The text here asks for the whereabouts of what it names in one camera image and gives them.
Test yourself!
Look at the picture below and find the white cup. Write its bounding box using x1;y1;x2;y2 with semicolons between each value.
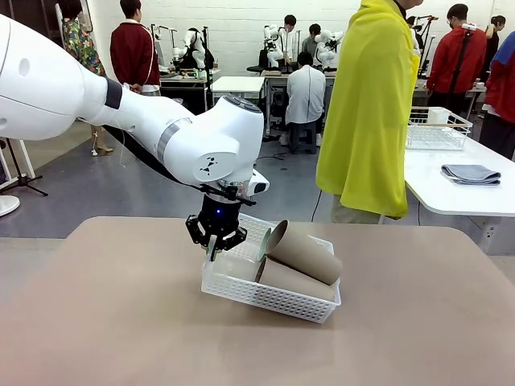
426;107;451;126

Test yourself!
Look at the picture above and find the person in yellow cape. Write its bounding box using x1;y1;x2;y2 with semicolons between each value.
315;0;422;225

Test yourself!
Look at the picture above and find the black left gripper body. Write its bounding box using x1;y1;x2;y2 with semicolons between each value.
198;194;243;239

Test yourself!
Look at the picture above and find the white perforated plastic basket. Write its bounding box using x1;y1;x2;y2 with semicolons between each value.
200;212;343;325

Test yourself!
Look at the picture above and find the person in red blue jacket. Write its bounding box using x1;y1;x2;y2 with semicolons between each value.
478;31;515;162

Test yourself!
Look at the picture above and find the grey folded cloth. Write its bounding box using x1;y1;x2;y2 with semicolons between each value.
440;163;503;187

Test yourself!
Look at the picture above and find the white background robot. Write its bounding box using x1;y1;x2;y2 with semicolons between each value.
314;29;346;70
262;24;286;68
171;27;216;80

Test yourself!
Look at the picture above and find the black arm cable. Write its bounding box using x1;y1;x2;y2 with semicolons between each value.
101;125;204;191

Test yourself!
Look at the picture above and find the seated person in white coat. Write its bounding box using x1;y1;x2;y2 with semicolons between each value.
279;51;328;155

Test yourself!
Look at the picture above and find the white work table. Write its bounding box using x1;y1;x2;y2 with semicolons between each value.
403;136;515;256

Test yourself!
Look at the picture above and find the cardboard tube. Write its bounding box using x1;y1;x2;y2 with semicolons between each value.
253;257;337;303
265;219;344;287

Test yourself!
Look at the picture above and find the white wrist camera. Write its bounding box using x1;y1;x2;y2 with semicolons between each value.
241;168;271;199

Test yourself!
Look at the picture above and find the light green cup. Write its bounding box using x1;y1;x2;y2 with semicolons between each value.
257;227;276;263

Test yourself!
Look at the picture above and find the person in floral dress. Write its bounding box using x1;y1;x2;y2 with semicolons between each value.
59;0;115;157

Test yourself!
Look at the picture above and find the white round stand base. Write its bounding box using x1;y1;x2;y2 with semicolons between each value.
0;195;22;219

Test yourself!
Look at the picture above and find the person in dark red jacket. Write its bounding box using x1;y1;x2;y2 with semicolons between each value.
109;0;163;97

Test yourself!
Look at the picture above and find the grey stool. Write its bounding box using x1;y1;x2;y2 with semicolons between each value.
286;120;319;155

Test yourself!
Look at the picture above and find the person in black top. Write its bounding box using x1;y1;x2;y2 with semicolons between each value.
484;14;508;74

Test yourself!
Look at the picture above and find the black tripod stand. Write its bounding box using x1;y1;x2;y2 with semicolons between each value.
0;138;50;198

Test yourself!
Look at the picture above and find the white wire dish rack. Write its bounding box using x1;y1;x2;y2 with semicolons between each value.
405;105;475;153

